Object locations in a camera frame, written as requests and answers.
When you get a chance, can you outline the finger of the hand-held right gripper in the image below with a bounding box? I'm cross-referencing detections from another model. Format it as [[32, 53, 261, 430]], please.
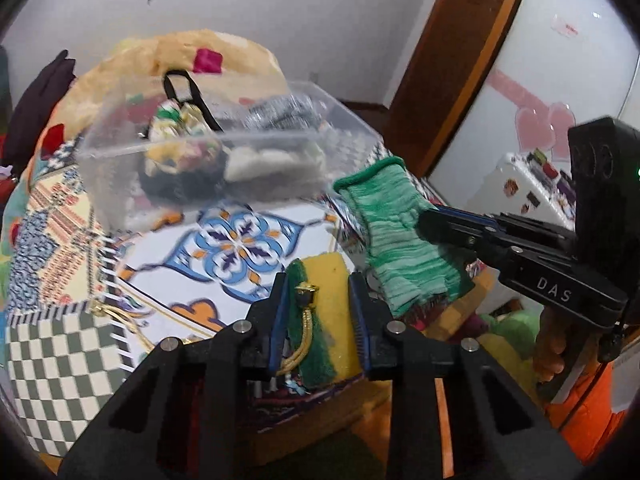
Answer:
[[434, 205, 511, 233], [416, 210, 507, 264]]

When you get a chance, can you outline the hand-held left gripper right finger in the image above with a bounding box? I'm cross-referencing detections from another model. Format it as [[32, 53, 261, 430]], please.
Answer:
[[347, 272, 587, 480]]

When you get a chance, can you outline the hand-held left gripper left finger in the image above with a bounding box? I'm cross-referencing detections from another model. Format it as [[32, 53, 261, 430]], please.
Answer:
[[57, 272, 291, 480]]

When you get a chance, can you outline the yellow and green sponge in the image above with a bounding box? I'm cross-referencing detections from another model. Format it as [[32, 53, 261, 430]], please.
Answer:
[[285, 254, 364, 392]]

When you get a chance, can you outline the green knitted glove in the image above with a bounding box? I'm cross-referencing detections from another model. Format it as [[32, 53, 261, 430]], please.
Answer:
[[332, 156, 476, 319]]

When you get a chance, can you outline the clear plastic container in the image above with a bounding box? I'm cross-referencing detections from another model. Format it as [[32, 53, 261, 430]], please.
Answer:
[[75, 79, 387, 232]]

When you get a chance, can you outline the white soft cloth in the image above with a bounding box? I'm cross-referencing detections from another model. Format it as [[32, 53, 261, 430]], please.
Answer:
[[223, 141, 327, 184]]

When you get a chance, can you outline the person's right hand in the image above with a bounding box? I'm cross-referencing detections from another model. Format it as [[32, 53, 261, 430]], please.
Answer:
[[532, 310, 569, 387]]

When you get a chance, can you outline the white cabinet with stickers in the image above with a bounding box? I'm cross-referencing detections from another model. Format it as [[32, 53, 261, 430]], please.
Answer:
[[464, 151, 582, 232]]

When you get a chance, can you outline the pink heart sticker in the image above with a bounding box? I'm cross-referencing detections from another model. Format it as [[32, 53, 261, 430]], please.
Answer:
[[515, 102, 577, 154]]

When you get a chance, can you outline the green plush toy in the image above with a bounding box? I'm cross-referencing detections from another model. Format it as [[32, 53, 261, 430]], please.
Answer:
[[479, 309, 547, 362]]

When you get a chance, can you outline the white wardrobe door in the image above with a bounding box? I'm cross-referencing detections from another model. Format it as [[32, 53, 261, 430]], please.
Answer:
[[429, 0, 640, 213]]

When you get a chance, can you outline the grey knitted cloth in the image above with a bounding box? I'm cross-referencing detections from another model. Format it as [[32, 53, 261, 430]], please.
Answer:
[[242, 92, 327, 132]]

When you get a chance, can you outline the patterned patchwork blanket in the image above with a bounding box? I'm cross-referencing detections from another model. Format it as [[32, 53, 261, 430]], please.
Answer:
[[0, 122, 497, 458]]

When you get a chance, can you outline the orange cloth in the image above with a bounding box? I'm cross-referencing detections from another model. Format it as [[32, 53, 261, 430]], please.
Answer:
[[544, 360, 632, 465]]

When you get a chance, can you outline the yellow cushion with pink patch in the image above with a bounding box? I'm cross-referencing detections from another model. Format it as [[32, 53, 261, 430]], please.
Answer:
[[64, 29, 292, 128]]

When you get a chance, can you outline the dark purple garment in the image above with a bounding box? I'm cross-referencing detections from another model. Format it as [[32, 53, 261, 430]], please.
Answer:
[[2, 49, 77, 167]]

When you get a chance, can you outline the gold tassel cord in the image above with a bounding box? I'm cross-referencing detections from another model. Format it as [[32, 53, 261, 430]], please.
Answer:
[[276, 284, 321, 379]]

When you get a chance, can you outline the wooden door frame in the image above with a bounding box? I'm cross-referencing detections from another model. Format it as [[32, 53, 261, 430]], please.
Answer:
[[389, 0, 537, 177]]

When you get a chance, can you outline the colourful pouch with black strap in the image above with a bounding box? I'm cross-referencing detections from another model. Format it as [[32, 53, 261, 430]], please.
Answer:
[[139, 70, 227, 197]]

